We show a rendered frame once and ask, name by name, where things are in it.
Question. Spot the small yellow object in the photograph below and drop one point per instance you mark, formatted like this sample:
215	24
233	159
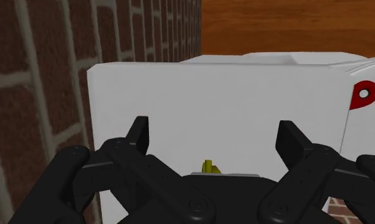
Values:
209	167

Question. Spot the white toilet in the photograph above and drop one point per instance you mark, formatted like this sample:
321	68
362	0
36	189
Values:
221	108

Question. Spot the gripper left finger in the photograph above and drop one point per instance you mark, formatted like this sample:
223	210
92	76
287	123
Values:
122	183

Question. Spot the white box with red mark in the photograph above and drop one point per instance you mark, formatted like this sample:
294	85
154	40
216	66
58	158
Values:
367	130

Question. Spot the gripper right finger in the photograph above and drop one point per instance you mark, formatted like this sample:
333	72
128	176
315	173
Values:
311	183

